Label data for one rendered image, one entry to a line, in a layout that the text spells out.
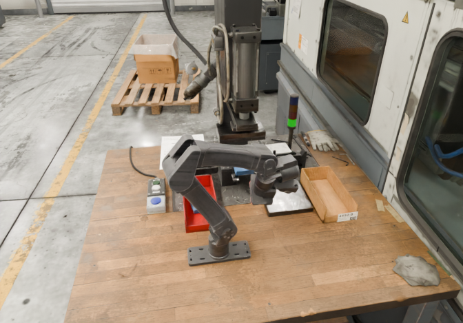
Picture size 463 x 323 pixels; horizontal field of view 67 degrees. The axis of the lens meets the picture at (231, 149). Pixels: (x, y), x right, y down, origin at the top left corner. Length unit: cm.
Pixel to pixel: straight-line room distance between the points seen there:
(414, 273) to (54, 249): 217
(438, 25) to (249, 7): 59
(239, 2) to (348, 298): 98
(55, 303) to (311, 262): 162
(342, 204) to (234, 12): 80
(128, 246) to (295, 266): 55
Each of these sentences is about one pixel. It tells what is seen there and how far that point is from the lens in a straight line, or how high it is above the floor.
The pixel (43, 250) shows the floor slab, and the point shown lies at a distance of 272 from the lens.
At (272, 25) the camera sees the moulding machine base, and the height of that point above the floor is 88.
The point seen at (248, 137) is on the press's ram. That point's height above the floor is 112.
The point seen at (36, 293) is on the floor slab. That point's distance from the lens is 248.
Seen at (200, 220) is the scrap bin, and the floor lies 90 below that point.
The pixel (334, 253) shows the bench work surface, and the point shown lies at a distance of 123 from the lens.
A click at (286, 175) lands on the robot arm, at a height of 118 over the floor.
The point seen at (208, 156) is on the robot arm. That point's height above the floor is 130.
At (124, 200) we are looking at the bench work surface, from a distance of 144.
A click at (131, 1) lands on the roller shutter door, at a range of 1056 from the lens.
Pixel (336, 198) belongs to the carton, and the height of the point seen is 90.
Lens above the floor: 178
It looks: 31 degrees down
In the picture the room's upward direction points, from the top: straight up
